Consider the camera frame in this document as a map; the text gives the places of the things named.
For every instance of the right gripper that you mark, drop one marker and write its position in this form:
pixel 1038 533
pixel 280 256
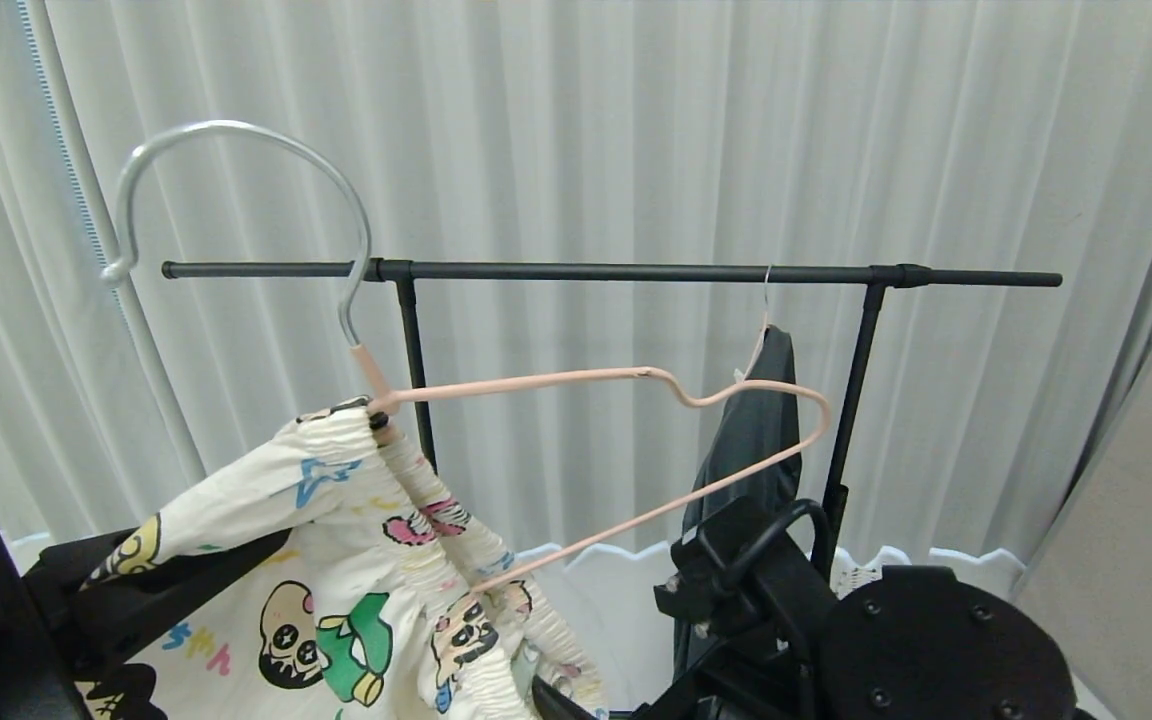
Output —
pixel 736 690

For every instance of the cream printed garment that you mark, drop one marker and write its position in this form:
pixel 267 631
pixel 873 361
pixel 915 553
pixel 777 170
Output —
pixel 356 540

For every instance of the dark grey garment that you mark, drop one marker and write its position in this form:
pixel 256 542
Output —
pixel 751 440

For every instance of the pink clothes hanger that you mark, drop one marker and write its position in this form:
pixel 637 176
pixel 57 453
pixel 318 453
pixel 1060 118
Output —
pixel 758 350
pixel 369 368

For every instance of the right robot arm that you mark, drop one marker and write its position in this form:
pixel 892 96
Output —
pixel 936 640

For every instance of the white laundry basket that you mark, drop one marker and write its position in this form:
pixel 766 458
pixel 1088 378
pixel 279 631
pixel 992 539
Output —
pixel 856 580

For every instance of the black clothes rack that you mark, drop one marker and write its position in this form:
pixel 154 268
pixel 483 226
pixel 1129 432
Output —
pixel 636 272

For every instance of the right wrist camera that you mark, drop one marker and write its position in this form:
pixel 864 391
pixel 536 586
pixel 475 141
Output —
pixel 706 560

